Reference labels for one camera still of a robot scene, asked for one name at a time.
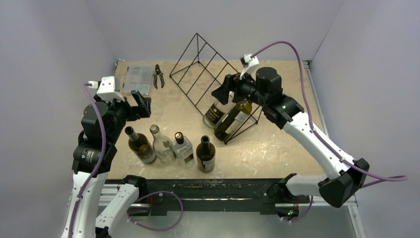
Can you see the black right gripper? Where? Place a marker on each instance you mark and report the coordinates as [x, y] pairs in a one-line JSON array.
[[234, 85]]

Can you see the clear empty glass bottle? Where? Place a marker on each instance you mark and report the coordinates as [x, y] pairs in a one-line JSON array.
[[162, 146]]

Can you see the green wine bottle white label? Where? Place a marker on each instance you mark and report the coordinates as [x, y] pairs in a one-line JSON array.
[[140, 146]]

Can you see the black grey pliers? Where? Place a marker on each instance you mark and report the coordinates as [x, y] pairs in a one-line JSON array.
[[157, 74]]

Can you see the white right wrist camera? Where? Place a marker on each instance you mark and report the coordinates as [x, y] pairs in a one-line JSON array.
[[249, 63]]

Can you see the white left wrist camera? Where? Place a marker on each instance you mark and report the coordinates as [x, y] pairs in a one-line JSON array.
[[107, 89]]

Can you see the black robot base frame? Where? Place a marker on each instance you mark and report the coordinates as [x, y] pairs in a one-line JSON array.
[[209, 195]]

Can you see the clear champagne bottle black label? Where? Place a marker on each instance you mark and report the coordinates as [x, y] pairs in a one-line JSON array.
[[216, 112]]

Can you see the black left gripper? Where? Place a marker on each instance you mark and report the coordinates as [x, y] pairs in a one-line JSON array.
[[134, 112]]

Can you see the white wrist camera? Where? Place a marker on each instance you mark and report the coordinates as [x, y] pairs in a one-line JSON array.
[[107, 89], [249, 63]]

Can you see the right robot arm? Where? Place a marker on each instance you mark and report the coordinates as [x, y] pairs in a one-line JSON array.
[[343, 174]]

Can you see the black wire wine rack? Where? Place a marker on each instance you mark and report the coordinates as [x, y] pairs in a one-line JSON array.
[[199, 70]]

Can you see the square clear bottle black cap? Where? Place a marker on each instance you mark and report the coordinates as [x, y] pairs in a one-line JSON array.
[[183, 150]]

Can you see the dark green wine bottle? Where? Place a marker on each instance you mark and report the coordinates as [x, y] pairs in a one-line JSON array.
[[205, 152]]

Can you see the clear plastic screw organizer box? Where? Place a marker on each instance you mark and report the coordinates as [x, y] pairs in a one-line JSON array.
[[139, 78]]

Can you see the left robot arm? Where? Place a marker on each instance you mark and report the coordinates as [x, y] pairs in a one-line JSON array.
[[102, 125]]

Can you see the olive green wine bottle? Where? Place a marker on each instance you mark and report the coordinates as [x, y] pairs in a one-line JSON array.
[[233, 119]]

